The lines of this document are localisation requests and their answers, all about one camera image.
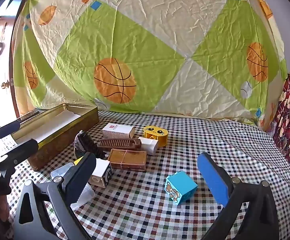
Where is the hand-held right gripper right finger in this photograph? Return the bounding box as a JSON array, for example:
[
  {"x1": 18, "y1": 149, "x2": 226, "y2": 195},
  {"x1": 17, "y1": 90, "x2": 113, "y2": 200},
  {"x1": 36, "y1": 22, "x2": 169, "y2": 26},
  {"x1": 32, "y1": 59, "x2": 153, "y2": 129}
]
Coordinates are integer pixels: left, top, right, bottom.
[{"x1": 197, "y1": 152, "x2": 279, "y2": 240}]

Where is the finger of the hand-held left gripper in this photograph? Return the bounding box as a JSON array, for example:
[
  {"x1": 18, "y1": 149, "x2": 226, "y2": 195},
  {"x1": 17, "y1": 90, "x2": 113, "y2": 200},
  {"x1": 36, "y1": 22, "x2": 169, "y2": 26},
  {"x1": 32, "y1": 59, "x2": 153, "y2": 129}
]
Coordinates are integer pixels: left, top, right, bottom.
[
  {"x1": 0, "y1": 139, "x2": 39, "y2": 178},
  {"x1": 0, "y1": 108, "x2": 40, "y2": 143}
]

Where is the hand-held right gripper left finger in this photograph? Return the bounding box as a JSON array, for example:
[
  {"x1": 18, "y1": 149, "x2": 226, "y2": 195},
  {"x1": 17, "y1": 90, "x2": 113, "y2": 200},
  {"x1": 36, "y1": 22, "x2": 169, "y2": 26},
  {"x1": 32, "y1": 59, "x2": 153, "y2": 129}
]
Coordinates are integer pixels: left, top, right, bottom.
[{"x1": 14, "y1": 152, "x2": 97, "y2": 240}]

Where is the white panda print block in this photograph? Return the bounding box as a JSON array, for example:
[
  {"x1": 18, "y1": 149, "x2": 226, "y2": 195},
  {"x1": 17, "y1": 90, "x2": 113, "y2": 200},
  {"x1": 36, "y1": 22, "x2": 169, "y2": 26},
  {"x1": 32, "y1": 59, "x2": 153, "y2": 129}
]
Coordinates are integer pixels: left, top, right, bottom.
[{"x1": 89, "y1": 158, "x2": 113, "y2": 188}]

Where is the blue bear print block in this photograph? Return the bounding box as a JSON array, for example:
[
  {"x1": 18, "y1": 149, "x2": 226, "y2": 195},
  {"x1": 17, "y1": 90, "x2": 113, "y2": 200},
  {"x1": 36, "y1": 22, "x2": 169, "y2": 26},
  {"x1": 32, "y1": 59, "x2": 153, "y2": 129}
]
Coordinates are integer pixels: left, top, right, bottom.
[{"x1": 164, "y1": 171, "x2": 198, "y2": 205}]

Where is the black bristle brush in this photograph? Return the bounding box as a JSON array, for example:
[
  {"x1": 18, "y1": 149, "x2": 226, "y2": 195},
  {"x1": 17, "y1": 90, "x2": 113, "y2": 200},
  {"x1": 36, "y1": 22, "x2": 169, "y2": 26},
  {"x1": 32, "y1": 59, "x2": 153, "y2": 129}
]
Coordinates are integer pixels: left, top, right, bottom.
[{"x1": 73, "y1": 131, "x2": 105, "y2": 159}]

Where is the gold tin box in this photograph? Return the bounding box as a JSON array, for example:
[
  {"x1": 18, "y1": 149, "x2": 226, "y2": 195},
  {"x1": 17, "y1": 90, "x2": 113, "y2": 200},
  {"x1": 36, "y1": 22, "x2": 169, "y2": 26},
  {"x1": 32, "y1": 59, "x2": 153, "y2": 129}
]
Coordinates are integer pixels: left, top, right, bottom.
[{"x1": 11, "y1": 102, "x2": 100, "y2": 172}]

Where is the yellow sad face block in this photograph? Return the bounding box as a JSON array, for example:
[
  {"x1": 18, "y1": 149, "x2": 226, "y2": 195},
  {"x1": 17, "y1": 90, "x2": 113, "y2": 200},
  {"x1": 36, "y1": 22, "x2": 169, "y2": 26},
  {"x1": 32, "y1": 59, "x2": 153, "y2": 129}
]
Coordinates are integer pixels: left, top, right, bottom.
[{"x1": 143, "y1": 125, "x2": 168, "y2": 147}]

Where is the plain white rectangular box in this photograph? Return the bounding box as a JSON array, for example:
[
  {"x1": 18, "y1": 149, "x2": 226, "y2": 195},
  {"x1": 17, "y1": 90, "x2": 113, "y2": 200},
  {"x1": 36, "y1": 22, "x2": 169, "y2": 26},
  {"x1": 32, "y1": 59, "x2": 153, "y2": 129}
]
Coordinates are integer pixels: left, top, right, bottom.
[{"x1": 138, "y1": 137, "x2": 159, "y2": 155}]

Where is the grey plastic piece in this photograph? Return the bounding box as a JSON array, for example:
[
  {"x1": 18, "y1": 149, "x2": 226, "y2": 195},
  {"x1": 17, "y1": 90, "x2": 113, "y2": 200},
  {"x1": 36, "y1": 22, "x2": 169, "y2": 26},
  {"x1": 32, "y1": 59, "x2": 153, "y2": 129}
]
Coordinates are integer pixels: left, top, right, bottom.
[{"x1": 51, "y1": 164, "x2": 77, "y2": 180}]

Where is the white ribbed plastic piece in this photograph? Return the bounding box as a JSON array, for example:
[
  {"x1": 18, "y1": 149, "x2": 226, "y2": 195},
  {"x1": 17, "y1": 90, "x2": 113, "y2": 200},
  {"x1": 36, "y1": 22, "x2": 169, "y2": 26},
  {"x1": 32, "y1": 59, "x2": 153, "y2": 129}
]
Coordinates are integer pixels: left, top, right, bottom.
[{"x1": 70, "y1": 182, "x2": 95, "y2": 210}]

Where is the white paper liner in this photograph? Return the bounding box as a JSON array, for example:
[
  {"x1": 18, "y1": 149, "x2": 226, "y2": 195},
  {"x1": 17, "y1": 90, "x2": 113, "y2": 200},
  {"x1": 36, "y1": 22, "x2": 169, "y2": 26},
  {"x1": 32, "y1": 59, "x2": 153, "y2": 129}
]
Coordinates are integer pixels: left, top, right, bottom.
[{"x1": 16, "y1": 112, "x2": 83, "y2": 143}]

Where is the brown wooden comb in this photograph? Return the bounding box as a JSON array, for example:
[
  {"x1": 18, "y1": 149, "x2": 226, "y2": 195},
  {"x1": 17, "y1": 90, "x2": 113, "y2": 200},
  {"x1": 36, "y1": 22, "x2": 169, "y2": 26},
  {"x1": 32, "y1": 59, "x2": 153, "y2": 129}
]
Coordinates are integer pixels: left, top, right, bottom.
[{"x1": 97, "y1": 137, "x2": 142, "y2": 152}]

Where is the brown box with rubber band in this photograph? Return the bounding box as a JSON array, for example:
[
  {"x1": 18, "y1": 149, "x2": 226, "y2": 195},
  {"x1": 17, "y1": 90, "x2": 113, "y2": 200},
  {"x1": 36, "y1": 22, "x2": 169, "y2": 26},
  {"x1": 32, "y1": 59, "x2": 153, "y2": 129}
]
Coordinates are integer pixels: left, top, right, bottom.
[{"x1": 107, "y1": 148, "x2": 147, "y2": 172}]

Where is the white box with red label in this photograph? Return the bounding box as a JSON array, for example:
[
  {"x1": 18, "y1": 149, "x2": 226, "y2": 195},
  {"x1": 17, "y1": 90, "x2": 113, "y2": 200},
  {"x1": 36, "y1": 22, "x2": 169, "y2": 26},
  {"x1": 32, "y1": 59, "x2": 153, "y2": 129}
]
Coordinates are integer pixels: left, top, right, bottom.
[{"x1": 102, "y1": 123, "x2": 135, "y2": 138}]

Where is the checkered bed sheet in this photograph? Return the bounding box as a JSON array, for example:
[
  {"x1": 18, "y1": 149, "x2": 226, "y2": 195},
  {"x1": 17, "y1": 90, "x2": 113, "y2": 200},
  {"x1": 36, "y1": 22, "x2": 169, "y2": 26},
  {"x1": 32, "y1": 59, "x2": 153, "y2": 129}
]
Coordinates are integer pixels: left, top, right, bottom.
[{"x1": 6, "y1": 109, "x2": 290, "y2": 240}]

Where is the red plaid bear print cloth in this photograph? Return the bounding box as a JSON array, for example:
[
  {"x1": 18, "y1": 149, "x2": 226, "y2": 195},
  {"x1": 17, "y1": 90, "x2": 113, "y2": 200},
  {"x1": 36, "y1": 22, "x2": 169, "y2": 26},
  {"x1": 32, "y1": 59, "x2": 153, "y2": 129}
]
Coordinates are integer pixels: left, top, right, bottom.
[{"x1": 268, "y1": 72, "x2": 290, "y2": 174}]

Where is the green basketball print quilt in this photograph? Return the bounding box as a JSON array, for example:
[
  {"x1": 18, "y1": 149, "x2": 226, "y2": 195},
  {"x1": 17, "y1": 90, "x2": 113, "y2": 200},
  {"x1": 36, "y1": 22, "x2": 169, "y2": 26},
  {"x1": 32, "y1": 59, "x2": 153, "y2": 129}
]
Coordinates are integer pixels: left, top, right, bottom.
[{"x1": 13, "y1": 0, "x2": 288, "y2": 127}]

